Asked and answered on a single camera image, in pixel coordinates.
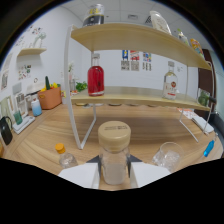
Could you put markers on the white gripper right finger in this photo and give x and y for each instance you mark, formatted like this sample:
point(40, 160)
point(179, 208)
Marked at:
point(150, 173)

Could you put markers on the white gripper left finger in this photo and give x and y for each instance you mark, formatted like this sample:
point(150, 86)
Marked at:
point(80, 173)

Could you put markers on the clear bottle with orange cap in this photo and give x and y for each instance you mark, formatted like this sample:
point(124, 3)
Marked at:
point(66, 158)

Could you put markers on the blue liquid bottle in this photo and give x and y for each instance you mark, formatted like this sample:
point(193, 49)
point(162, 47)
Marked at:
point(209, 148)

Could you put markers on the white and blue cup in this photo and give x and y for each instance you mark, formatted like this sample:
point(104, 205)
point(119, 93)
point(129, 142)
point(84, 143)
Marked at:
point(36, 108)

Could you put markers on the green cup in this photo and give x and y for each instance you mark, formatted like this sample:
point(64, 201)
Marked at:
point(18, 118)

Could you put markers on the clear glass with ice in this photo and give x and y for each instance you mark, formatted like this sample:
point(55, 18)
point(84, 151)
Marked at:
point(168, 158)

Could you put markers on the white notebook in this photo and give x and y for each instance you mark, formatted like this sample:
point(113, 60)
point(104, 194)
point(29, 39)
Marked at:
point(202, 123)

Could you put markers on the white tray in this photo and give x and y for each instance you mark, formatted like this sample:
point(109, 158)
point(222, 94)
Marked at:
point(24, 125)

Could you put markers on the orange storage basket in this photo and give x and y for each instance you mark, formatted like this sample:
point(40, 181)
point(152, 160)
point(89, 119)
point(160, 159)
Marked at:
point(50, 98)

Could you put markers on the black kettle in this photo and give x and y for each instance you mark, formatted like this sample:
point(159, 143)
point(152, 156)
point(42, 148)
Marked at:
point(5, 131)

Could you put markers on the green potted plant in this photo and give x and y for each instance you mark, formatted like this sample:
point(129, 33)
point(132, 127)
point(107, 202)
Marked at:
point(81, 86)

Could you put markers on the clear bottle with red label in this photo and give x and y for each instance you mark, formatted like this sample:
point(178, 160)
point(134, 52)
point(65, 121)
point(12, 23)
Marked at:
point(170, 85)

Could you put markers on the green lime bunch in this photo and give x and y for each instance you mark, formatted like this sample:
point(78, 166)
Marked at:
point(203, 98)

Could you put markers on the red liquid glass bottle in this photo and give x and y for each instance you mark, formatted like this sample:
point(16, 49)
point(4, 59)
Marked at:
point(96, 80)

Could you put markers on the green cucumber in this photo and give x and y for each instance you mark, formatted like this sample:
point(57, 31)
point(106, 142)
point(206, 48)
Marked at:
point(48, 82)

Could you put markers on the dark bottle with brown cap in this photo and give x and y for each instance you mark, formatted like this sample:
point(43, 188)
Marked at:
point(212, 99)

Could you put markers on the white kitchen appliance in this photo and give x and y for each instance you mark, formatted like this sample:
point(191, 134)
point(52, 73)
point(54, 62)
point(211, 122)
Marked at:
point(33, 88)

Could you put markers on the two-tier wooden shelf rack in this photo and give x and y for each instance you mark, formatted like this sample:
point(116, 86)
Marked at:
point(133, 36)

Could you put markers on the clear bottle with green cap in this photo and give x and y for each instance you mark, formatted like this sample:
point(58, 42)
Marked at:
point(183, 37)

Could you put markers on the vase with flowers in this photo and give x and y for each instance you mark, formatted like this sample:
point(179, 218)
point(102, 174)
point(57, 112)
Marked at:
point(39, 38)

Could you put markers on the black and yellow can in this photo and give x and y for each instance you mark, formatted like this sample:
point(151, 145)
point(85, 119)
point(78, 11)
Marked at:
point(94, 15)

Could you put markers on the small wall sticker sheet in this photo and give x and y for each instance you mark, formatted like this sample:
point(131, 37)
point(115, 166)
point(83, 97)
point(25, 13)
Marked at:
point(25, 71)

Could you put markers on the multicolour wall poster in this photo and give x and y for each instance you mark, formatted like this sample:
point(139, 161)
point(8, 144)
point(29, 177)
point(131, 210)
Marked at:
point(147, 57)

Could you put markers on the red wall poster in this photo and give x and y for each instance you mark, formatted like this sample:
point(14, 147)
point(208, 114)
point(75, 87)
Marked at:
point(134, 56)

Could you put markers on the blue and yellow wall poster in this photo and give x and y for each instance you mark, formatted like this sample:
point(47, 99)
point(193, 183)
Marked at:
point(125, 55)

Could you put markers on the wooden wall shelf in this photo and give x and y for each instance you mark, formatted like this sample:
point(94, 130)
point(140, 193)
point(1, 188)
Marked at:
point(32, 51)

